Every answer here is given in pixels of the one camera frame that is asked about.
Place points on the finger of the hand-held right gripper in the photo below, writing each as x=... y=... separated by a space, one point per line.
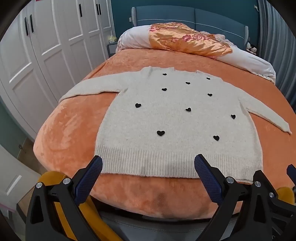
x=291 y=170

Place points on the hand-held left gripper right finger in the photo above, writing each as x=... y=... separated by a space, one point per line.
x=207 y=178

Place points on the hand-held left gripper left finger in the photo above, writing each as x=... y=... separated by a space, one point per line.
x=89 y=178

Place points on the cream sweater with black hearts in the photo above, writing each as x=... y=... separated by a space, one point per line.
x=173 y=127

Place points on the person's yellow pants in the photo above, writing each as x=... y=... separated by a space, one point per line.
x=52 y=175

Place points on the orange plush bed blanket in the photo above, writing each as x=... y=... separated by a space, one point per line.
x=69 y=139

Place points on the white cabinet door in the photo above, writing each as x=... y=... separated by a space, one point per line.
x=13 y=176

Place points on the grey bed footboard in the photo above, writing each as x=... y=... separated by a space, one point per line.
x=150 y=229

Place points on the grey curtain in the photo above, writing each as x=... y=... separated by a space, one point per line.
x=275 y=46

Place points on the black and white plush toy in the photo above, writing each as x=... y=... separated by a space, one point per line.
x=252 y=49

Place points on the grey nightstand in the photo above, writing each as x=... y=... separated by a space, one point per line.
x=112 y=49

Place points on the white wardrobe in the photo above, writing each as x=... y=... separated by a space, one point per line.
x=57 y=46

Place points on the yellow tissue box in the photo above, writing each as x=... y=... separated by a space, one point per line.
x=112 y=39

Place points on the orange floral satin quilt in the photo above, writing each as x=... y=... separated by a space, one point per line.
x=173 y=39

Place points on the white duvet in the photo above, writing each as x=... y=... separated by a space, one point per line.
x=131 y=39

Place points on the blue padded headboard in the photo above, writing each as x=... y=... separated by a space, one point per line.
x=208 y=18

